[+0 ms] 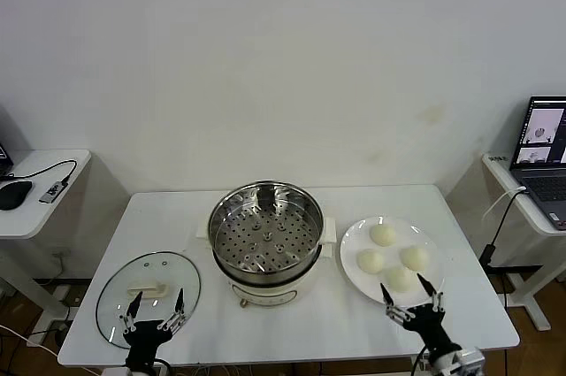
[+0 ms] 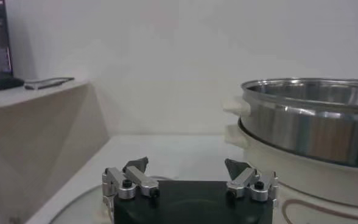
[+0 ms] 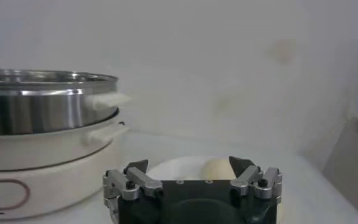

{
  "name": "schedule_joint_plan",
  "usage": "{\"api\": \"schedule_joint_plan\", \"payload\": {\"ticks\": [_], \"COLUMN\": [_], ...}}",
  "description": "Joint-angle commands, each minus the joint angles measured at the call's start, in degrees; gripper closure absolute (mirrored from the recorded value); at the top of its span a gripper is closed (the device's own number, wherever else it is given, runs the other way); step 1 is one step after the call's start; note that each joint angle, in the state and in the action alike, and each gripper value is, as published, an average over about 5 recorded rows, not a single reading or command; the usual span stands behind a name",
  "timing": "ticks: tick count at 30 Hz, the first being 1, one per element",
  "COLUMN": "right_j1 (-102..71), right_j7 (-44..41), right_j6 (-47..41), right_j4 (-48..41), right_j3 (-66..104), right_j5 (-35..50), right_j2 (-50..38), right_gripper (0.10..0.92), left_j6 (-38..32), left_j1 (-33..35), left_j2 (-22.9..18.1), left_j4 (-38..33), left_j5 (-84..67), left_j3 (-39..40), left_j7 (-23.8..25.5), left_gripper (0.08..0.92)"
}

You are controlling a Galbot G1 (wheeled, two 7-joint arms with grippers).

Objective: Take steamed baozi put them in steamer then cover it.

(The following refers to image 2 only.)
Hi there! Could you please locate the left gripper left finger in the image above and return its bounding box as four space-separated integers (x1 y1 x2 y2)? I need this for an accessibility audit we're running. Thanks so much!
102 156 161 201

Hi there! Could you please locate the round glass pot lid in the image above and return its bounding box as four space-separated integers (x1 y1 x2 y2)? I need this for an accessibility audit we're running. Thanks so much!
47 175 180 224

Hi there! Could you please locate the grey usb hub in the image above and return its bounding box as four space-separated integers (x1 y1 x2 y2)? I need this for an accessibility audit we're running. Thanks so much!
24 79 61 91

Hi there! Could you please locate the white electric cooking pot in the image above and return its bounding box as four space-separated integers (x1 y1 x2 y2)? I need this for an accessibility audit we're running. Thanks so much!
223 123 358 224

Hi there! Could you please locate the stainless steel steamer basket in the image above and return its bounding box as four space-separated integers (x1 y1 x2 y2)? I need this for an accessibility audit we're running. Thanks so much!
222 77 358 170

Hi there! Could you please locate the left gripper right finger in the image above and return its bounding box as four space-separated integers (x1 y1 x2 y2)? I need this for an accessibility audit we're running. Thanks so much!
224 158 279 203

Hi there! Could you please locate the white side desk with mouse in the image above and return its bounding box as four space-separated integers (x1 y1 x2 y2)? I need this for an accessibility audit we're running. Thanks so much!
0 79 111 224

